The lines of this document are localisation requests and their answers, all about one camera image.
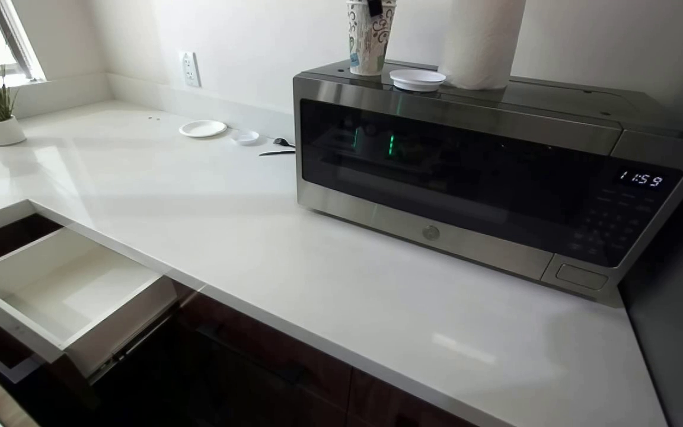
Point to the black utensil on counter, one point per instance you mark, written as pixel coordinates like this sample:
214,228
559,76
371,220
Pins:
281,147

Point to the white plate on counter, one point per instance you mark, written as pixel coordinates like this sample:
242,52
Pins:
202,128

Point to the small white lid on microwave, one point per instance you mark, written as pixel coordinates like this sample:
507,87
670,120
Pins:
416,79

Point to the dark wood lower cabinets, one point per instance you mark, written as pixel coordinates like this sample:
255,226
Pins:
205,367

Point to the white paper towel roll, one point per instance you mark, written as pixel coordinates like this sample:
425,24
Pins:
480,44

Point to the stainless steel microwave oven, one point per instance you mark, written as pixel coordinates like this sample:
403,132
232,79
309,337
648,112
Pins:
556,184

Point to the open white drawer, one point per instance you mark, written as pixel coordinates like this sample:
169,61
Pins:
67,294

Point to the white wall outlet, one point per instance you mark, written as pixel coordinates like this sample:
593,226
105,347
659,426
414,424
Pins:
189,69

